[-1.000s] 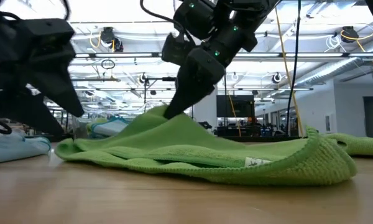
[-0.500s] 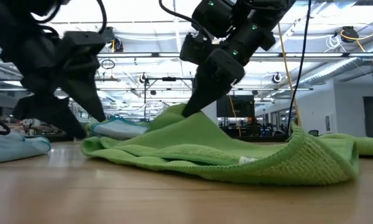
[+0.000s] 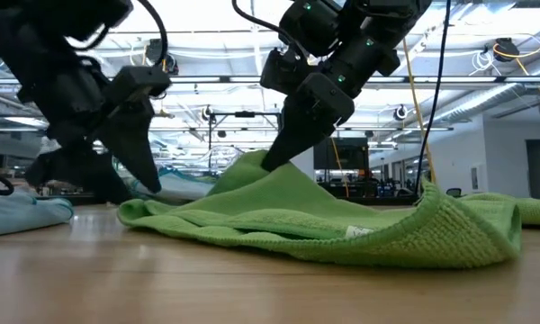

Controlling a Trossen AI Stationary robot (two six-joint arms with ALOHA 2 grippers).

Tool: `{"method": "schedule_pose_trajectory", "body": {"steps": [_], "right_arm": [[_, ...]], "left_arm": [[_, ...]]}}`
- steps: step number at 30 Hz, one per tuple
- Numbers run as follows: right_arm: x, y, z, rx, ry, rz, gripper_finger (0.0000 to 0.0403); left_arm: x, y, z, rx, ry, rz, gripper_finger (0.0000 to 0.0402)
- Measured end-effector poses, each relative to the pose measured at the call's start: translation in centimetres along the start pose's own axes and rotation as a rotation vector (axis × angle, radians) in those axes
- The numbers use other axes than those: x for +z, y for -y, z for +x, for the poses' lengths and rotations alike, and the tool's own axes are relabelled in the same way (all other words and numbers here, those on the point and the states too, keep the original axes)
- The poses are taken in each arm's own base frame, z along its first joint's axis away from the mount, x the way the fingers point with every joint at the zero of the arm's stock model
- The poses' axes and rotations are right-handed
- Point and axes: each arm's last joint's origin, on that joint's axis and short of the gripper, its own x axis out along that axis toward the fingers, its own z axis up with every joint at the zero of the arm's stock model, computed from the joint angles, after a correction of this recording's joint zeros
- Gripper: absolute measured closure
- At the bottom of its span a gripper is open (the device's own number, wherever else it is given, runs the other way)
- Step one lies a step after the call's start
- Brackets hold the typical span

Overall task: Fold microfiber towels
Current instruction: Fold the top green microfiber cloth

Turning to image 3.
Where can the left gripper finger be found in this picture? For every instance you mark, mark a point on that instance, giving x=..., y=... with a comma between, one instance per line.
x=81, y=173
x=135, y=139

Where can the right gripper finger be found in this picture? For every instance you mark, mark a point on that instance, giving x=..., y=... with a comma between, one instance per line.
x=292, y=135

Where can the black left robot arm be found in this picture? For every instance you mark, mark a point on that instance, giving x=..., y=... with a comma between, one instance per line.
x=49, y=13

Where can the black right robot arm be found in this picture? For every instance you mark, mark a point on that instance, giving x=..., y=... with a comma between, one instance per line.
x=378, y=27

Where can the clear plastic bin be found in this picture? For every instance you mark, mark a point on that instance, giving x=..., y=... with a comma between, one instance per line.
x=225, y=155

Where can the long ceiling light bar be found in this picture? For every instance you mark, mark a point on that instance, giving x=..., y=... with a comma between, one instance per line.
x=432, y=80

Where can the black office chair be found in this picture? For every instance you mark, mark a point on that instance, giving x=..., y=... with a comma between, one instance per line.
x=453, y=192

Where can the black rig frame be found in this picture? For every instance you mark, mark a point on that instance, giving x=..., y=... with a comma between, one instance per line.
x=245, y=114

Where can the black wall monitor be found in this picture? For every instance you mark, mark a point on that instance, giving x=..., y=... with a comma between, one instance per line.
x=351, y=155

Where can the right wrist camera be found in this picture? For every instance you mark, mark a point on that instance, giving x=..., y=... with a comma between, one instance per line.
x=281, y=72

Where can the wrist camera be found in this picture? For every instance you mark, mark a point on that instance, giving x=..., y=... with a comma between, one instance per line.
x=137, y=81
x=281, y=72

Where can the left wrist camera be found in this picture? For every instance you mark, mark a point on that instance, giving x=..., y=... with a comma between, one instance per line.
x=137, y=81

